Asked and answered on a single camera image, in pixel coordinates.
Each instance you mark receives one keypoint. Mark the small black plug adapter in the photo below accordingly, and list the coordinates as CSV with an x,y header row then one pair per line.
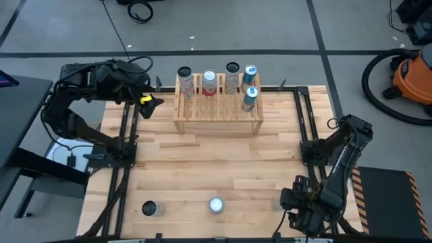
x,y
71,161

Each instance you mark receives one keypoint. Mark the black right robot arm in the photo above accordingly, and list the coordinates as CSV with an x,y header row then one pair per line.
x,y
347,152

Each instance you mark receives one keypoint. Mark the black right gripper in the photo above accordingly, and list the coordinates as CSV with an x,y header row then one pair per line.
x,y
310,209

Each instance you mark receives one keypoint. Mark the white edge bracket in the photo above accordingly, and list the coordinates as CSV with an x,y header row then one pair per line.
x,y
314,241
126,241

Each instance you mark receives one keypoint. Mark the orange shop vacuum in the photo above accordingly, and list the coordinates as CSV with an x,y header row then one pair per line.
x,y
364,82
411,81

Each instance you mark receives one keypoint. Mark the red and white soda can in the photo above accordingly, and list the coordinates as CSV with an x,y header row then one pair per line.
x,y
209,82

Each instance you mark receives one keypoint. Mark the black hazard-striped floor mat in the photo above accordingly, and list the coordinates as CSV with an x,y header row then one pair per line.
x,y
388,202

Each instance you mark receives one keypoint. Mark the blue lit screen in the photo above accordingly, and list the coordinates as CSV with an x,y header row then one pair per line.
x,y
5,81

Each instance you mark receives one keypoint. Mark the black equipment case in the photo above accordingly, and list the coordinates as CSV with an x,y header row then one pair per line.
x,y
415,8
422,33

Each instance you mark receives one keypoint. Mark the white flat box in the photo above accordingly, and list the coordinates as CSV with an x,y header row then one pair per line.
x,y
60,158

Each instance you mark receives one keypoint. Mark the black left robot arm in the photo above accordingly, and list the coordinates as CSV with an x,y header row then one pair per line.
x,y
91,135

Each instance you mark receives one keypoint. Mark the black desk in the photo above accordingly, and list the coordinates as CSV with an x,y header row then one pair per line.
x,y
8,135

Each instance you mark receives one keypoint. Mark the blue energy drink can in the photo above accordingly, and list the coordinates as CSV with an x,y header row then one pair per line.
x,y
248,77
250,99

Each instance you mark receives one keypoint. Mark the wooden slatted shelf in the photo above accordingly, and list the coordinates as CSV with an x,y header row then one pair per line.
x,y
216,108

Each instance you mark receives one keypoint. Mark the black aluminium table frame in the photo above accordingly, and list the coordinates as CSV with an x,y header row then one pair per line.
x,y
167,89

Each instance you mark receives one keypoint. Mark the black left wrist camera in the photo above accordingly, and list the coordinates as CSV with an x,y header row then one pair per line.
x,y
109,79

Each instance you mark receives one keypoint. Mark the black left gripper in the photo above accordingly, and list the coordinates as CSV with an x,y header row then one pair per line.
x,y
136,86

